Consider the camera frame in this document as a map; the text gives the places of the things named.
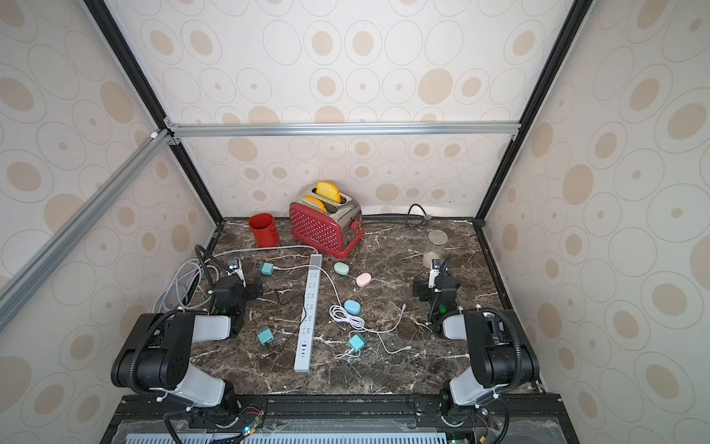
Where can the rear yellow toast slice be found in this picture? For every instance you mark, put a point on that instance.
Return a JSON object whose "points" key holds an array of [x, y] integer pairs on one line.
{"points": [[328, 191]]}

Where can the red metal cup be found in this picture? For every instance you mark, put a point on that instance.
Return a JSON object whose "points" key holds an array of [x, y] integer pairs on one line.
{"points": [[264, 230]]}

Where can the front yellow toast slice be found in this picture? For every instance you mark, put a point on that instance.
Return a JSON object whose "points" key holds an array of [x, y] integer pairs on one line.
{"points": [[313, 202]]}

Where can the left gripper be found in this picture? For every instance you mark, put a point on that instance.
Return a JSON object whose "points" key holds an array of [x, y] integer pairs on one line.
{"points": [[244, 288]]}

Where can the horizontal aluminium rail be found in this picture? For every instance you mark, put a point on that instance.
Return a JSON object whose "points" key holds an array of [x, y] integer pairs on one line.
{"points": [[346, 129]]}

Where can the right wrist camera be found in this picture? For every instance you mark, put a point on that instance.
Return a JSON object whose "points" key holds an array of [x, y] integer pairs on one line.
{"points": [[434, 272]]}

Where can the green earbud case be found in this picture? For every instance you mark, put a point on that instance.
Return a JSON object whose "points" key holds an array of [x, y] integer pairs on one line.
{"points": [[341, 269]]}

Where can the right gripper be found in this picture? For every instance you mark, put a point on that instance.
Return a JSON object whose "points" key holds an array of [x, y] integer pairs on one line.
{"points": [[435, 283]]}

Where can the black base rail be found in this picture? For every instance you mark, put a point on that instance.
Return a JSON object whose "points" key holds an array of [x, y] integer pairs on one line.
{"points": [[414, 418]]}

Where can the pink earbud case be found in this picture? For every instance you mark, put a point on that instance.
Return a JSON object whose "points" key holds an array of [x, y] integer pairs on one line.
{"points": [[363, 280]]}

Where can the white power strip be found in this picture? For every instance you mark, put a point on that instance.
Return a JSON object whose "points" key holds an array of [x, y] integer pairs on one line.
{"points": [[303, 353]]}

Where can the left aluminium rail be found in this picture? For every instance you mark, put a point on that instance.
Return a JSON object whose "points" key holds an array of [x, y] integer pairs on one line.
{"points": [[35, 273]]}

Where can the blue earbud case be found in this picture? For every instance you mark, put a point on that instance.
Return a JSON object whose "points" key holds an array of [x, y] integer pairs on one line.
{"points": [[353, 308]]}

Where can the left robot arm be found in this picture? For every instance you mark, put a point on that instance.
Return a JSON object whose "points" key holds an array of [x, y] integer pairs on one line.
{"points": [[154, 361]]}

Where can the yellow toast slice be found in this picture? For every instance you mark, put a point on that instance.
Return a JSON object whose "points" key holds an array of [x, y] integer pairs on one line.
{"points": [[328, 191], [313, 202]]}

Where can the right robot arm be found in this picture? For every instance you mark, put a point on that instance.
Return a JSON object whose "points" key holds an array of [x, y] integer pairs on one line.
{"points": [[501, 358]]}

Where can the teal charger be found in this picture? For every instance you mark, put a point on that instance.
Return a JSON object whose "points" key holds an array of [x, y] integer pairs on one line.
{"points": [[267, 269], [357, 342], [265, 336]]}

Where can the red toaster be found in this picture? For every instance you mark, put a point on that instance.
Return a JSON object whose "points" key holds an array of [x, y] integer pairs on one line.
{"points": [[335, 232]]}

